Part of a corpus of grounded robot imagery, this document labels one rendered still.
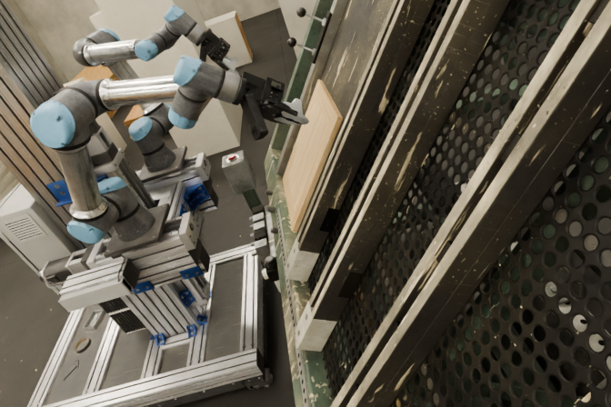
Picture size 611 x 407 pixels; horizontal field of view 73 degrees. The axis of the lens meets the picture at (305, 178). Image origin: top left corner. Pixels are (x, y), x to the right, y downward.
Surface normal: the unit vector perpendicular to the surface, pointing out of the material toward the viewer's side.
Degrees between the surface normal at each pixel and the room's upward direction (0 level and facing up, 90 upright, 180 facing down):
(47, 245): 90
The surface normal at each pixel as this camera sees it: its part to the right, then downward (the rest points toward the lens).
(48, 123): -0.16, 0.50
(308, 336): 0.15, 0.53
